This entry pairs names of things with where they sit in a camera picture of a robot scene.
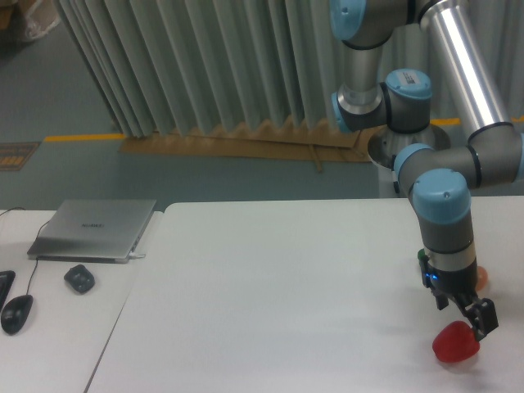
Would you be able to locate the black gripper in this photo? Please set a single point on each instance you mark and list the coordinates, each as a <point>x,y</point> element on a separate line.
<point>460,287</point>

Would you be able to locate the green bell pepper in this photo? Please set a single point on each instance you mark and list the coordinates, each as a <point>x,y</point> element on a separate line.
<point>422,260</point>

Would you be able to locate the black keyboard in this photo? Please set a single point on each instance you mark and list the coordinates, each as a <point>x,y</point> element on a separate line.
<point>6,280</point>

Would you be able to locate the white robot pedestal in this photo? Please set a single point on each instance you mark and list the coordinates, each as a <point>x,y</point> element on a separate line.
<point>385,145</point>

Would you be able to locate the grey folding curtain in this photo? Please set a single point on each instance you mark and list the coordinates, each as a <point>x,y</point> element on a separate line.
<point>165,66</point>

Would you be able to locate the black earbuds case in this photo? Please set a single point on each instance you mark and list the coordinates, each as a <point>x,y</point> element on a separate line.
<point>80,279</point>

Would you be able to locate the brown egg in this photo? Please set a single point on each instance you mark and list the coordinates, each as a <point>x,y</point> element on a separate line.
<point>482,278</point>

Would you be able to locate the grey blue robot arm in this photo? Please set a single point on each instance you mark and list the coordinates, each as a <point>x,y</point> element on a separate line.
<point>436,178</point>

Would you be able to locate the brown cardboard sheet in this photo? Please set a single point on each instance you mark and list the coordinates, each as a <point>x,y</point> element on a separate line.
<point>318,145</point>

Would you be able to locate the black computer mouse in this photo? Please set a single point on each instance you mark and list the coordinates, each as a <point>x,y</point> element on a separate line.
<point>15,314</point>

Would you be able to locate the red bell pepper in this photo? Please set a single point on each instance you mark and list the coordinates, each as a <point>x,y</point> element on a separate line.
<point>455,343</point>

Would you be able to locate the silver closed laptop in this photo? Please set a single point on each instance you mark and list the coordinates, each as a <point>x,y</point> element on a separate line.
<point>106,231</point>

